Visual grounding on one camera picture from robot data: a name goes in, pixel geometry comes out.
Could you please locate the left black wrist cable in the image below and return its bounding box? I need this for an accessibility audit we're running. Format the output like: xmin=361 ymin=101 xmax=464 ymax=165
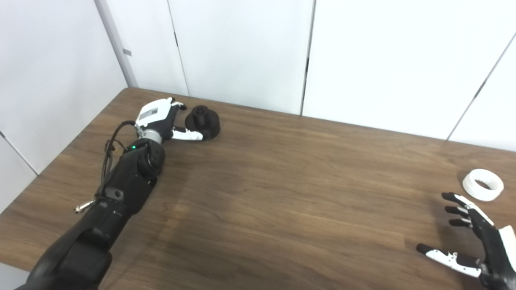
xmin=101 ymin=120 xmax=137 ymax=194

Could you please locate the white toothed plastic ring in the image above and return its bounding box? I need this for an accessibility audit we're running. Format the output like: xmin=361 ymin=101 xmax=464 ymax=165
xmin=462 ymin=169 xmax=504 ymax=202

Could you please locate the round black plastic part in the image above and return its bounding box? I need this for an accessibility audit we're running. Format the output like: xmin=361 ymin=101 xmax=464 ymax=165
xmin=185 ymin=105 xmax=221 ymax=141

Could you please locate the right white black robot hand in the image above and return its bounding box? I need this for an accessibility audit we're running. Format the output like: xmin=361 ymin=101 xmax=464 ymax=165
xmin=416 ymin=192 xmax=516 ymax=290

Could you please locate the grey wall corner strip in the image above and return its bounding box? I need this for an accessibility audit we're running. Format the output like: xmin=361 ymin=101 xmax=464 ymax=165
xmin=94 ymin=0 xmax=139 ymax=88

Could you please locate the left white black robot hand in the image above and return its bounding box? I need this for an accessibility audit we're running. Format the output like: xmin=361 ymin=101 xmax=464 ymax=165
xmin=135 ymin=97 xmax=204 ymax=142

